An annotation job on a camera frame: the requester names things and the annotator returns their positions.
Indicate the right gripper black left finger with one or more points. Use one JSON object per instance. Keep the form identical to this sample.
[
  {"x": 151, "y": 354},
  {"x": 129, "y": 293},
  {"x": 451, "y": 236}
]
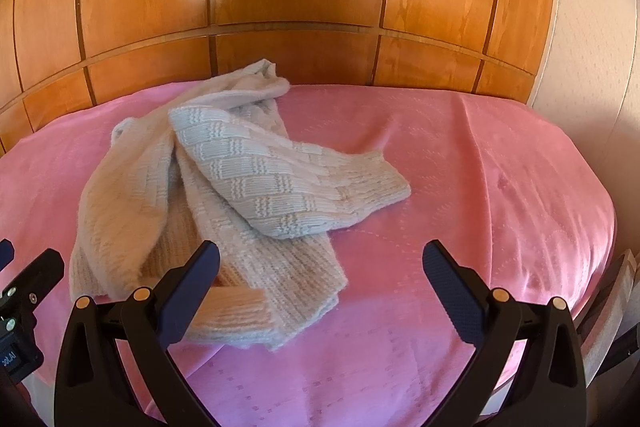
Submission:
[{"x": 91, "y": 385}]

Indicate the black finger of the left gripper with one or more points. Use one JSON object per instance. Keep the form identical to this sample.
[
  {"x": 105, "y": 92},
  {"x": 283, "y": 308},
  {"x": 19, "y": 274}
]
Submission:
[{"x": 34, "y": 282}]

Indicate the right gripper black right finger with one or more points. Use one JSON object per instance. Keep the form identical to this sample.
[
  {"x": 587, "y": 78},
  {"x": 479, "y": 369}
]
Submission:
[{"x": 526, "y": 368}]

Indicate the cream knitted sweater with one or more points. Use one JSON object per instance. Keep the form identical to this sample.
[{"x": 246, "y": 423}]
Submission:
[{"x": 216, "y": 164}]

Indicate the striped fabric beside bed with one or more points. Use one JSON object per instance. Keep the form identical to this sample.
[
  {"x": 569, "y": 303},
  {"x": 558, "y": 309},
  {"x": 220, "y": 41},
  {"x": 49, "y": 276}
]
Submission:
[{"x": 600, "y": 322}]

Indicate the pink bedspread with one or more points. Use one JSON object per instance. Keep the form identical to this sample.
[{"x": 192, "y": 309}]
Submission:
[{"x": 509, "y": 196}]

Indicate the wooden panelled headboard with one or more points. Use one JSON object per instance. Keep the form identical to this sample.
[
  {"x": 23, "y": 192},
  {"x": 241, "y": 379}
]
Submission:
[{"x": 61, "y": 56}]

